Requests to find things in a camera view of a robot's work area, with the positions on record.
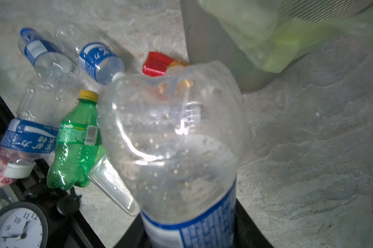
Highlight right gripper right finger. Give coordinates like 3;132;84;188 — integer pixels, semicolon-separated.
234;199;274;248

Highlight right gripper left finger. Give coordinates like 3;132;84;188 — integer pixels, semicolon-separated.
113;213;145;248

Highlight mesh waste bin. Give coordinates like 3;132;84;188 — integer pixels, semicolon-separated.
180;1;373;93

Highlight square clear bottle green band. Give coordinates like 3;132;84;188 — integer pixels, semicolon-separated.
88;154;140;217

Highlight green Sprite bottle centre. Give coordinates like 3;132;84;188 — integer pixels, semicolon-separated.
47;90;104;191

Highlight black alarm clock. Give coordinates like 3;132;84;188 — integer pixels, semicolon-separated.
0;201;49;248

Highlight crushed bottle blue label front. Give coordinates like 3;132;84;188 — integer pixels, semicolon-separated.
1;79;75;179

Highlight red yellow label bottle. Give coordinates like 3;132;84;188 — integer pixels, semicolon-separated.
142;51;188;77

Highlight clear bottle blue label white cap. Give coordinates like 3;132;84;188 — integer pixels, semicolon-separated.
54;24;125;85

